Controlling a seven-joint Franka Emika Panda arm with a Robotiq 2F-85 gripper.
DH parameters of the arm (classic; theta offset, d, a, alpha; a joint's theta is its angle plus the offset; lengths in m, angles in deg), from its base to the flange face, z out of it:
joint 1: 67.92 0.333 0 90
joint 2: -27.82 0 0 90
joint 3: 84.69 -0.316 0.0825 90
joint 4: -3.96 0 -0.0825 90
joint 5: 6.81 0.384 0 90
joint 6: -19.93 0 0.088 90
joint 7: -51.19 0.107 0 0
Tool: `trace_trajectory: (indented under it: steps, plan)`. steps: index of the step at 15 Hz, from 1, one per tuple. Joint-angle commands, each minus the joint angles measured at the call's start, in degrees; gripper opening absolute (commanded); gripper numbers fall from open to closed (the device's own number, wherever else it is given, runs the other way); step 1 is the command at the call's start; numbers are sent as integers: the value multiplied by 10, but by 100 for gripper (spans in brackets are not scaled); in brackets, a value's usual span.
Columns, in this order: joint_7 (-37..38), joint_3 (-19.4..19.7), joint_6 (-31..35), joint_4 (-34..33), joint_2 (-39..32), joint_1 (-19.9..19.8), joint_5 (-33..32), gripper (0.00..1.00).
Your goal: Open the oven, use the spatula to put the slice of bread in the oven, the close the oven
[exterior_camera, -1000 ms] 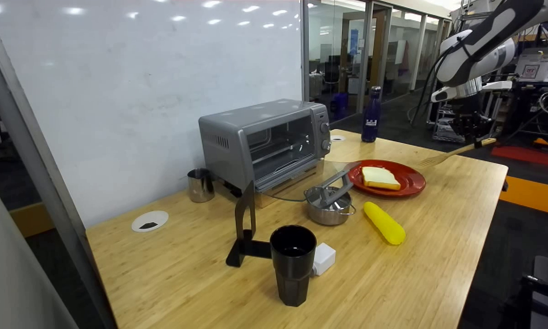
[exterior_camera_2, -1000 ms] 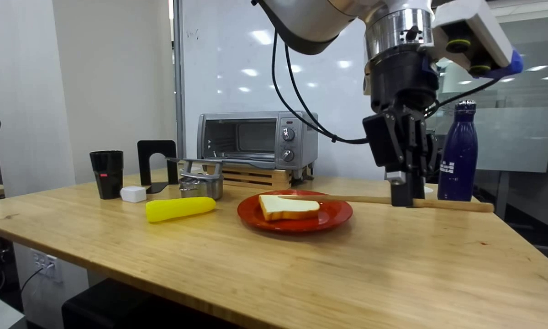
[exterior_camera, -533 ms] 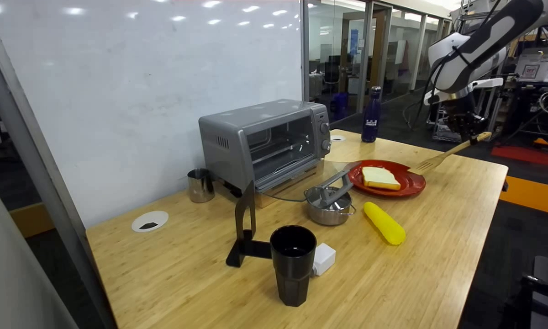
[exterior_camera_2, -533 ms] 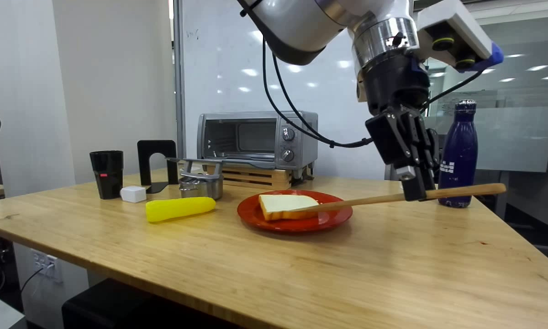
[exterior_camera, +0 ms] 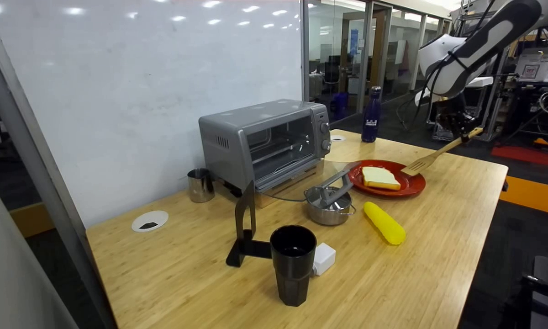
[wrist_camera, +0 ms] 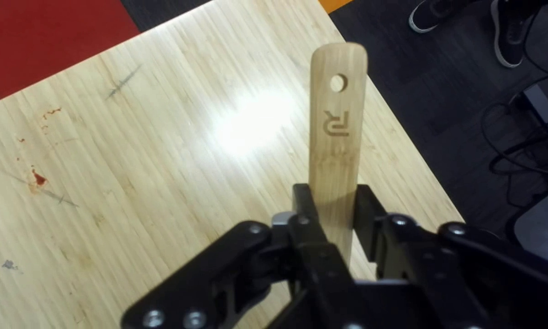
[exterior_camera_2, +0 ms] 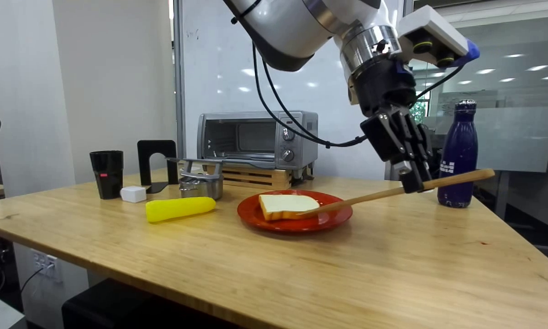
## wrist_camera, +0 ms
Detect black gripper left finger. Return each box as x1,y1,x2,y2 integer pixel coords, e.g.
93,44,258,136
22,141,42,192
121,181,364,329

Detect dark sneaker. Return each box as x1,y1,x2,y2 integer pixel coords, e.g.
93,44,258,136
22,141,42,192
408,0,472,35
490,0,548,70

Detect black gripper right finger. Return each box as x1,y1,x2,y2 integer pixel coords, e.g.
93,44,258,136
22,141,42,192
353,183,548,329

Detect wooden slotted spatula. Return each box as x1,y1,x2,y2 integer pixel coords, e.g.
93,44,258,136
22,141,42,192
309,41,369,264

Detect grey power strip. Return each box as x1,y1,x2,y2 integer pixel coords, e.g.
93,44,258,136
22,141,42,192
521,81,548,126

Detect black floor cables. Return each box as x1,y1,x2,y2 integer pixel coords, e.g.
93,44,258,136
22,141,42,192
481,72,548,203

